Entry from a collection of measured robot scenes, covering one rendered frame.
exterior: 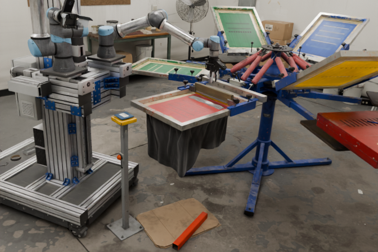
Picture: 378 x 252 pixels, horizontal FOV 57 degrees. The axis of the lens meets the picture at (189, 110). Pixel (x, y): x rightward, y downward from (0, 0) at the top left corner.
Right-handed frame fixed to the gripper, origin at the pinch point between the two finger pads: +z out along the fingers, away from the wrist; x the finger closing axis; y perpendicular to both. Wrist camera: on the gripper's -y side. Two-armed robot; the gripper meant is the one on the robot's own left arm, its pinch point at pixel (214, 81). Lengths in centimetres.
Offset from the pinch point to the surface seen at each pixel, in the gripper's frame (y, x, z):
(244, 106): -30.4, -2.2, 13.0
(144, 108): 12, 61, 13
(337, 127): -105, 4, 4
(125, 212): 12, 79, 95
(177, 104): 9.0, 31.1, 16.1
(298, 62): -24, -87, -8
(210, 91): 1.3, 2.0, 9.2
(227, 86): 2.9, -21.1, 9.6
